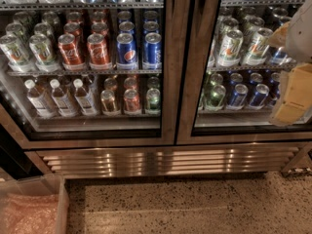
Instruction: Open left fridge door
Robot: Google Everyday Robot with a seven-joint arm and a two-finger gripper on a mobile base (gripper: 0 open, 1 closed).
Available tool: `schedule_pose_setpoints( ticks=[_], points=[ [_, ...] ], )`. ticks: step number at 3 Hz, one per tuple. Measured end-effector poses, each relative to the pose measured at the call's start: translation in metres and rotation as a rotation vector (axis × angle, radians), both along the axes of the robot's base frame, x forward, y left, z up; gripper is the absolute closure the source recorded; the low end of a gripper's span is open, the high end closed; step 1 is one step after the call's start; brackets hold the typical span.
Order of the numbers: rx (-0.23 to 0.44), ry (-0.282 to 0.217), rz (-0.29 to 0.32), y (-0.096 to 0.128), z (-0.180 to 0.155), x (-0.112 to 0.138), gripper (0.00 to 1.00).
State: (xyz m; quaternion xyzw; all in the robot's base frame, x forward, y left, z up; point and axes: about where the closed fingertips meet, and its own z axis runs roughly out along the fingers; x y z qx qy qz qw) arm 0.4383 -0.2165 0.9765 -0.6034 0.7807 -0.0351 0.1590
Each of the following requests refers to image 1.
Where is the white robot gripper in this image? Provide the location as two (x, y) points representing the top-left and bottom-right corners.
(268, 0), (312, 127)

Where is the glass fridge door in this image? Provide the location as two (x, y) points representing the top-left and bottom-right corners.
(177, 0), (312, 145)
(1, 0), (189, 150)

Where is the right door silver blue can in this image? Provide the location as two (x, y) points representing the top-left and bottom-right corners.
(269, 47), (289, 65)

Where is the door 7up can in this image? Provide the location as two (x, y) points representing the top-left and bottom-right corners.
(217, 29), (244, 67)
(241, 27), (273, 66)

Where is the right door left blue can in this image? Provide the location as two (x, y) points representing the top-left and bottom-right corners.
(226, 84), (249, 110)

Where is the right door left 7up can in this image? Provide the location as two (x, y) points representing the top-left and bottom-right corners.
(217, 29), (244, 67)

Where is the right door green can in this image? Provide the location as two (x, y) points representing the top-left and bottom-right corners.
(205, 85), (226, 111)

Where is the steel fridge vent grille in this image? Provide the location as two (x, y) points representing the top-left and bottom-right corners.
(26, 141), (311, 179)

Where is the front right pepsi can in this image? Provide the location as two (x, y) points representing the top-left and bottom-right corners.
(142, 32), (162, 69)

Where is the pepsi can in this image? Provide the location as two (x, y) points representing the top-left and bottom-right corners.
(117, 33), (138, 70)
(142, 32), (162, 69)

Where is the green soda can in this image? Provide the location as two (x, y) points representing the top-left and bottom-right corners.
(145, 88), (161, 114)

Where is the orange soda can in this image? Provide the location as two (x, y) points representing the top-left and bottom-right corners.
(124, 89), (141, 115)

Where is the front left pepsi can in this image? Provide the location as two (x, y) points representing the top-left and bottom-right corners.
(117, 33), (138, 70)

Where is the brown soda can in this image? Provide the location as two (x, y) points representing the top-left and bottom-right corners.
(100, 90), (121, 116)

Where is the front right coke can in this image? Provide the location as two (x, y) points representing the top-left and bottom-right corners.
(87, 33), (112, 70)

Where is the coke can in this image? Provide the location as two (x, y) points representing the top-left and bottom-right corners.
(58, 34), (86, 71)
(87, 33), (112, 70)

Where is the right water bottle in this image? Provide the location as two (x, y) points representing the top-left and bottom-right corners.
(73, 79), (98, 116)

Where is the water bottle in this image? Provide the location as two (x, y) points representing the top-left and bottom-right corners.
(24, 79), (57, 118)
(73, 79), (98, 116)
(50, 79), (78, 117)

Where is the front left coke can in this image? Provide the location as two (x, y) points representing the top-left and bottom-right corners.
(58, 34), (86, 71)

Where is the middle water bottle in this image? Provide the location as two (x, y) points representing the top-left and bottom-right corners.
(50, 79), (78, 117)

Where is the left water bottle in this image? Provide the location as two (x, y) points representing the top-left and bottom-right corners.
(24, 79), (57, 118)

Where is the clear plastic storage bin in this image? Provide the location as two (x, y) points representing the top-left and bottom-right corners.
(0, 174), (69, 234)

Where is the pink bubble wrap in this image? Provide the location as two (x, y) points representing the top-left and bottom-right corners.
(0, 193), (59, 234)

